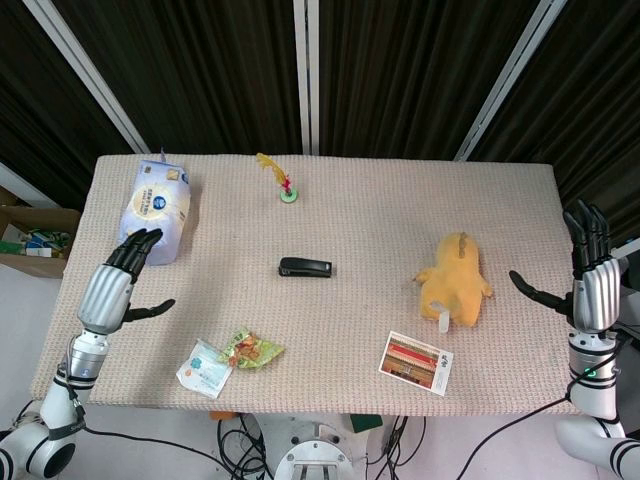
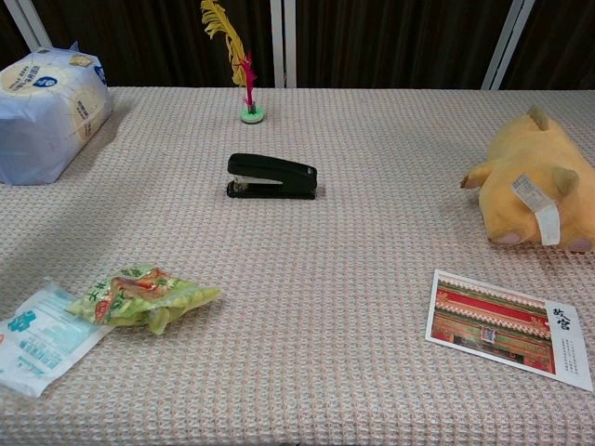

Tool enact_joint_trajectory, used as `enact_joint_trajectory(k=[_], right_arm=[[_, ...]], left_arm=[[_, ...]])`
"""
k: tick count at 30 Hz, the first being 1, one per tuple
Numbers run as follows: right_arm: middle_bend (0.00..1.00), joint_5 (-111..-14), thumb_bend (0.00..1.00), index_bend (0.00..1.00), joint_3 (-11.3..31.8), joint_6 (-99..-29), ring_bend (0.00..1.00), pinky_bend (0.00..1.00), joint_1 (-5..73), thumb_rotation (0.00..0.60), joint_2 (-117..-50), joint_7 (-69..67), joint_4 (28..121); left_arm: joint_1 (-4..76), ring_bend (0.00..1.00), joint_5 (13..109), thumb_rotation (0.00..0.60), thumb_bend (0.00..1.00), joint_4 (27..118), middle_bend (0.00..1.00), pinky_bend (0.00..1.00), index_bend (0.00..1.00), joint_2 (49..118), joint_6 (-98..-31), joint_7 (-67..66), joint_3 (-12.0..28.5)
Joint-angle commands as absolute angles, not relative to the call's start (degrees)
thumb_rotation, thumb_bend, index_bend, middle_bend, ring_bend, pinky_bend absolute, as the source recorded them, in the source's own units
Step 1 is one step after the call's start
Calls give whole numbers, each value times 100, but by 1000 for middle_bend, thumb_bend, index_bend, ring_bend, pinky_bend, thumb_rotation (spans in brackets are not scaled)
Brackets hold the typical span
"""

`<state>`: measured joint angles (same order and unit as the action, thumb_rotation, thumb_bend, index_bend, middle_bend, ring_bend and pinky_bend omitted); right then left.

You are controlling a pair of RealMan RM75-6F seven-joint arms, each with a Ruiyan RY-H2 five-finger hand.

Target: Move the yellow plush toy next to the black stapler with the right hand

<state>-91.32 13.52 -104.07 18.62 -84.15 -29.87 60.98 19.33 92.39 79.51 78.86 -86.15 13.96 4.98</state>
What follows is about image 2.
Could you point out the red palace postcard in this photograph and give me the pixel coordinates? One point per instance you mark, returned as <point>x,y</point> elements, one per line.
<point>488,320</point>

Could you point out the white slanted frame post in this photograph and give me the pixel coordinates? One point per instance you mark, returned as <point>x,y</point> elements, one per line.
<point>29,23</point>
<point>506,46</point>

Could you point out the yellow plush toy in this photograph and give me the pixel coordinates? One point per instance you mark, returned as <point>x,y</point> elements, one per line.
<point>520,153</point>

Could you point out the black stapler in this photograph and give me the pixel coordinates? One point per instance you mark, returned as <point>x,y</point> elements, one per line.
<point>279,169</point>

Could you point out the blue white tissue pack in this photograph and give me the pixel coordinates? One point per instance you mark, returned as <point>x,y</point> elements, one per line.
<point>44,121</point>

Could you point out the white blue wipes pack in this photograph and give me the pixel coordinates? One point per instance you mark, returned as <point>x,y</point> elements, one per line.
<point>37,344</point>

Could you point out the white vertical frame post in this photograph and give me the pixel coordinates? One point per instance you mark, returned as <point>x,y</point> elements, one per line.
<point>283,42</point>

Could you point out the beige waffle-weave tablecloth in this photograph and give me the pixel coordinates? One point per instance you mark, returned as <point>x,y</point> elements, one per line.
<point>297,260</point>

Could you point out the green snack bag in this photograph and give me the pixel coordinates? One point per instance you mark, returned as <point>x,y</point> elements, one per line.
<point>139,297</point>

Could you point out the black curtain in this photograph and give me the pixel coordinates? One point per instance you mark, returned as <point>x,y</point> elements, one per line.
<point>395,42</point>

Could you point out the yellow red feather shuttlecock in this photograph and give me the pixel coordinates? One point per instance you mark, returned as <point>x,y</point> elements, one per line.
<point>234,42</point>

